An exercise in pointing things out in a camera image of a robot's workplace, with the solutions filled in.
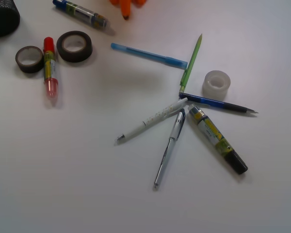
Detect black mesh pen holder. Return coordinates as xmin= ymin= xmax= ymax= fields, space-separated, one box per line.
xmin=0 ymin=0 xmax=20 ymax=37

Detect clear tape roll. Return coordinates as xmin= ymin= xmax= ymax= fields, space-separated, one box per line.
xmin=202 ymin=70 xmax=231 ymax=100

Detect white dotted pen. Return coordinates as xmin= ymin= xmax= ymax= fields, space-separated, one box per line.
xmin=115 ymin=98 xmax=188 ymax=145

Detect silver pen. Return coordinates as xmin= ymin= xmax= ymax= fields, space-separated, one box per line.
xmin=153 ymin=108 xmax=186 ymax=190

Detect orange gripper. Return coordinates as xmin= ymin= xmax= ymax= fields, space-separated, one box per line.
xmin=110 ymin=0 xmax=146 ymax=19

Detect green mechanical pencil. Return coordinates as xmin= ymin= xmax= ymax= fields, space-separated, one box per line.
xmin=179 ymin=34 xmax=203 ymax=93

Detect red marker with clear cap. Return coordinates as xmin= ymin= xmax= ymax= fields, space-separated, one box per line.
xmin=43 ymin=37 xmax=58 ymax=105

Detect blue marker with clear cap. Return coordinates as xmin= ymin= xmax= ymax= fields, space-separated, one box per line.
xmin=52 ymin=0 xmax=109 ymax=31

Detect light blue capped pen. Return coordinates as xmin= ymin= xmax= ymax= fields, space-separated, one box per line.
xmin=111 ymin=43 xmax=188 ymax=70

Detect large black tape roll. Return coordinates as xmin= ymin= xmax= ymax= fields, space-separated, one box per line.
xmin=56 ymin=31 xmax=93 ymax=63

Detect dark blue pen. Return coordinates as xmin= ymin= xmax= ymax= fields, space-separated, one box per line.
xmin=179 ymin=93 xmax=258 ymax=114

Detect black marker yellow label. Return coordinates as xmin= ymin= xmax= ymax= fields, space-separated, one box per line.
xmin=188 ymin=104 xmax=248 ymax=175

